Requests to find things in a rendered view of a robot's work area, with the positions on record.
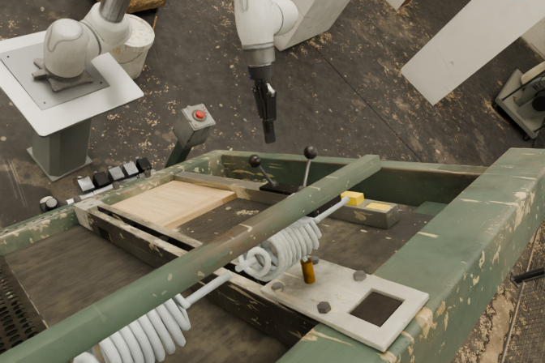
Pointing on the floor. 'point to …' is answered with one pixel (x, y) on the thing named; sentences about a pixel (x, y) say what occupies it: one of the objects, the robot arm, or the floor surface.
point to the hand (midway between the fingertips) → (268, 131)
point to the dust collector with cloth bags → (525, 100)
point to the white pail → (135, 47)
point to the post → (178, 155)
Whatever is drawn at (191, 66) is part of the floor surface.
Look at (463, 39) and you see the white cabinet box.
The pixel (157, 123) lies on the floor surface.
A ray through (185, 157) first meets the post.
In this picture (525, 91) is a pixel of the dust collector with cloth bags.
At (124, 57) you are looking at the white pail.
